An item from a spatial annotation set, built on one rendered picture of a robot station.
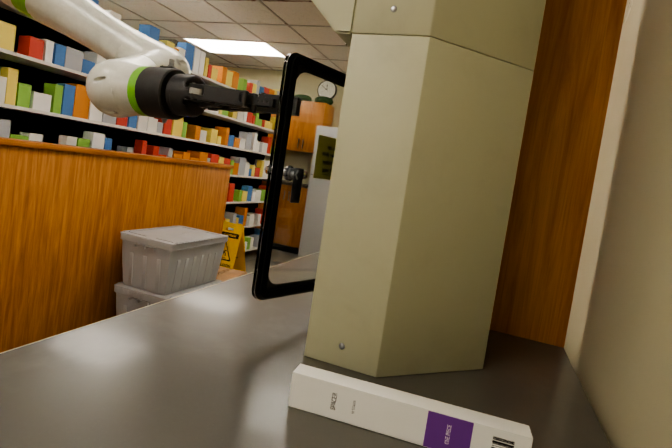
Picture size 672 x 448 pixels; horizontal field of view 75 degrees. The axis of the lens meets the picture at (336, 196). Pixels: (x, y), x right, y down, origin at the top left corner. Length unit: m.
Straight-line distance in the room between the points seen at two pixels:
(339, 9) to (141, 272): 2.49
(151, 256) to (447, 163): 2.43
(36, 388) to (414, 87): 0.56
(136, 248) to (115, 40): 2.03
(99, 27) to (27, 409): 0.77
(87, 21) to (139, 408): 0.81
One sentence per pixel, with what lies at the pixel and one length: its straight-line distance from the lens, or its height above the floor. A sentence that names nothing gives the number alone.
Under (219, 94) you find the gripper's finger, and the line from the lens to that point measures 0.76.
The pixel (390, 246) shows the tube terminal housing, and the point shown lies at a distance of 0.61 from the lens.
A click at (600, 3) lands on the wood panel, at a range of 1.05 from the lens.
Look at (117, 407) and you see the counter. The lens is 0.55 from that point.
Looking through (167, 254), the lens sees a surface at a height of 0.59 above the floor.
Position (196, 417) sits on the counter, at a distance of 0.53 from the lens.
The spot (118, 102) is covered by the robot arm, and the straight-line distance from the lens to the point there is 0.91.
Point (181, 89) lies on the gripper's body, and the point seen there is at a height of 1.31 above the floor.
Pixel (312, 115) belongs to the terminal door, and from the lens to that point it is 0.75.
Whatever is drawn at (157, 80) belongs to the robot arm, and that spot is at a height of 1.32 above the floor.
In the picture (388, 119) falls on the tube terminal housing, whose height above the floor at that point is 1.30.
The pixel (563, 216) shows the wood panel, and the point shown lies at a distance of 0.98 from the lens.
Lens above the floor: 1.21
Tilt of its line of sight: 3 degrees down
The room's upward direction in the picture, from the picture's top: 9 degrees clockwise
